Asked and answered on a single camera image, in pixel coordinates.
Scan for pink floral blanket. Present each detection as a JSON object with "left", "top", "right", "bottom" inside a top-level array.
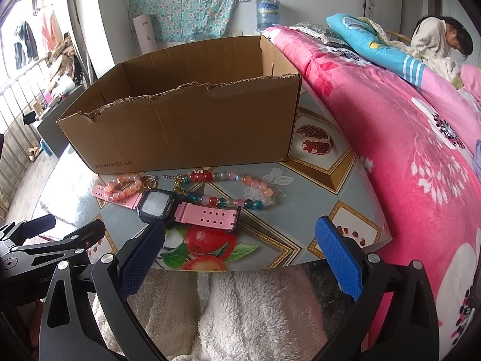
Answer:
[{"left": 264, "top": 27, "right": 480, "bottom": 357}]

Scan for hanging clothes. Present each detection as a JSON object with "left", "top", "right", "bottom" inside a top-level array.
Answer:
[{"left": 14, "top": 8, "right": 64, "bottom": 69}]

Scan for multicolour bead necklace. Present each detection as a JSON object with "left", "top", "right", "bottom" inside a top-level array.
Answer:
[{"left": 173, "top": 169, "right": 276, "bottom": 210}]

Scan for rolled pink mat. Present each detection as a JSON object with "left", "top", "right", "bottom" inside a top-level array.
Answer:
[{"left": 133, "top": 15, "right": 157, "bottom": 54}]

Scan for floral teal wall cloth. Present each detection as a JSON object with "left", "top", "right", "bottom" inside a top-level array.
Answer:
[{"left": 128, "top": 0, "right": 248, "bottom": 42}]

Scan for blue water jug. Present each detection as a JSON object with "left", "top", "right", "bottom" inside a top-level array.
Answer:
[{"left": 255, "top": 0, "right": 280, "bottom": 32}]

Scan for blue striped pillow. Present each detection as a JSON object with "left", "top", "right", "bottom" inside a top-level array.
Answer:
[{"left": 325, "top": 13, "right": 426, "bottom": 88}]

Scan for fruit pattern tablecloth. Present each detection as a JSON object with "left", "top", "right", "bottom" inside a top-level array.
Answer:
[{"left": 34, "top": 87, "right": 391, "bottom": 271}]

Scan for brown cardboard box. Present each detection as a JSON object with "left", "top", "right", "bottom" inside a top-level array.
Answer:
[{"left": 58, "top": 36, "right": 302, "bottom": 174}]

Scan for pink strap digital watch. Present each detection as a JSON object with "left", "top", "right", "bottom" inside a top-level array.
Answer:
[{"left": 91, "top": 185, "right": 241, "bottom": 232}]

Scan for dark grey cabinet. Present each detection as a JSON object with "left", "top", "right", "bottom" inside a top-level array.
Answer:
[{"left": 34, "top": 86, "right": 85, "bottom": 158}]

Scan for person in white top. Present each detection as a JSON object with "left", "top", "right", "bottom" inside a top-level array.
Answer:
[{"left": 410, "top": 16, "right": 474, "bottom": 83}]

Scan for pink orange bead bracelet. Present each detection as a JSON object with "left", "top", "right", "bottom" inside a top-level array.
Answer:
[{"left": 103, "top": 174, "right": 144, "bottom": 202}]

